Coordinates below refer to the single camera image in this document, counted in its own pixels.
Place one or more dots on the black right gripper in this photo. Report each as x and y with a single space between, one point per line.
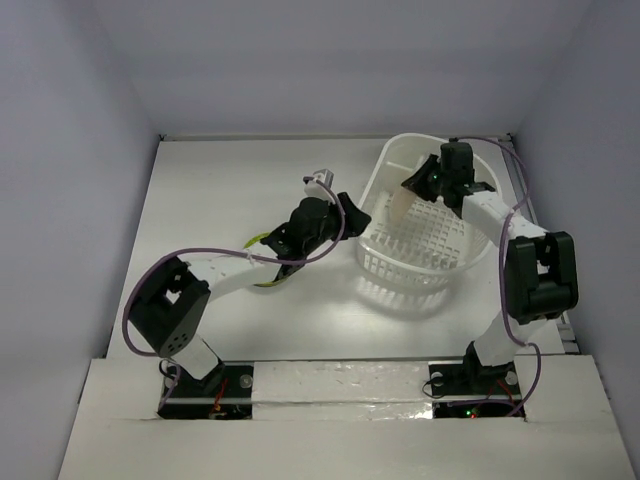
425 176

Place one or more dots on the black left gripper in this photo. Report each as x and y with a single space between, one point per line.
354 221

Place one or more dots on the cream plate with black mark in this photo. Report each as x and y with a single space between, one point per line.
401 202

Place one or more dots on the lime green plate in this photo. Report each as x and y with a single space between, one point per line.
252 242

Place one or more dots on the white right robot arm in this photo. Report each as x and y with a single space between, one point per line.
537 268

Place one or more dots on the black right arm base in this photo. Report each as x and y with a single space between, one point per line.
447 380

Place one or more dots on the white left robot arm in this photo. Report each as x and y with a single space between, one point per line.
167 304

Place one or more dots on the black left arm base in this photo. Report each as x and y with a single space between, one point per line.
224 394

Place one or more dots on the white plastic dish rack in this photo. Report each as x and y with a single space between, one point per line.
430 244

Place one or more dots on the white foam front board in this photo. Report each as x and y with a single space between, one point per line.
347 420

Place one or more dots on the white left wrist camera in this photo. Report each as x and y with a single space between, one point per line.
318 184

